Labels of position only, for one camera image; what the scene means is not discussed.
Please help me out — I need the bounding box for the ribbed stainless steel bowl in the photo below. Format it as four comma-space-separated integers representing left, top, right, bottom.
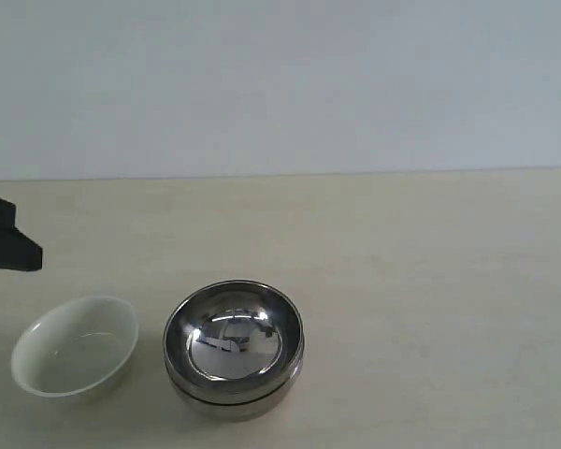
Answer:
163, 280, 305, 388

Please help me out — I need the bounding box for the white ceramic bowl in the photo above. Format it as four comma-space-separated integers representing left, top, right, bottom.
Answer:
10, 296, 139, 404

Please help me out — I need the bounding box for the smooth stainless steel bowl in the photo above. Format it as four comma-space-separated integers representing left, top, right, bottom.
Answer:
165, 346, 305, 422

